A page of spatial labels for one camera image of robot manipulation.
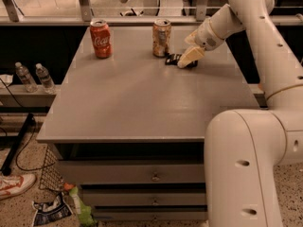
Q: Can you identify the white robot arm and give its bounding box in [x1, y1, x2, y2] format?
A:
[178, 0, 303, 227]

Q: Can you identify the grey drawer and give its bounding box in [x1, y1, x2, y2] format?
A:
[93, 206, 207, 221]
[81, 188, 206, 207]
[59, 161, 205, 184]

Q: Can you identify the black metal stand leg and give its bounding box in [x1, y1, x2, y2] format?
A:
[0, 113, 33, 176]

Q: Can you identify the clear water bottle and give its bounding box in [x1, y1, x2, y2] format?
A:
[15, 62, 38, 93]
[36, 63, 56, 94]

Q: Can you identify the middle grey drawer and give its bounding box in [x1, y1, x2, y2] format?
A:
[81, 188, 206, 207]

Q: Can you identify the top grey drawer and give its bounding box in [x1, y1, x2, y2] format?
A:
[59, 161, 205, 184]

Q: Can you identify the right clear water bottle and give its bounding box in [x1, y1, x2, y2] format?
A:
[36, 63, 56, 94]

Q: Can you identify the grey drawer cabinet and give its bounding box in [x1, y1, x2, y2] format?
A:
[36, 24, 261, 223]

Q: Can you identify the black chip bag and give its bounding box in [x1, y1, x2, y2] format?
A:
[32, 193, 72, 227]

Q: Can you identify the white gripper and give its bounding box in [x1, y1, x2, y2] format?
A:
[177, 18, 224, 68]

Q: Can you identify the red coca-cola can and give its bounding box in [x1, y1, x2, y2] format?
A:
[90, 20, 113, 59]

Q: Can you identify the bottom grey drawer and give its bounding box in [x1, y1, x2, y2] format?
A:
[93, 206, 207, 221]

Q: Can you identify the wire mesh rack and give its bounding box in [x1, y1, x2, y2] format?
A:
[39, 147, 63, 192]

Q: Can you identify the left clear water bottle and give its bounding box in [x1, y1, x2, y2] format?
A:
[15, 62, 38, 93]

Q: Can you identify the black rxbar chocolate bar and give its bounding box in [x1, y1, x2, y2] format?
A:
[165, 54, 198, 68]

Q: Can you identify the green spray bottle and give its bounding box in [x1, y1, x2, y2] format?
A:
[63, 183, 97, 227]

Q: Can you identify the orange soda can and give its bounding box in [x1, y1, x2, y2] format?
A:
[152, 19, 171, 58]

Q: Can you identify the black floor cable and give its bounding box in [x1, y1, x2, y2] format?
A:
[0, 79, 58, 172]

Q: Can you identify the white orange sneaker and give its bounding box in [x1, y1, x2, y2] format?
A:
[0, 174, 36, 200]

